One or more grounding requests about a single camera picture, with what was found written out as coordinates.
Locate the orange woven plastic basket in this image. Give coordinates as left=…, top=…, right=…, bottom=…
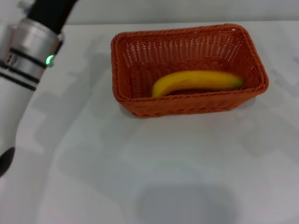
left=110, top=23, right=270, bottom=120

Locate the yellow banana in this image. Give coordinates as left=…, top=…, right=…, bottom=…
left=151, top=70, right=244, bottom=98

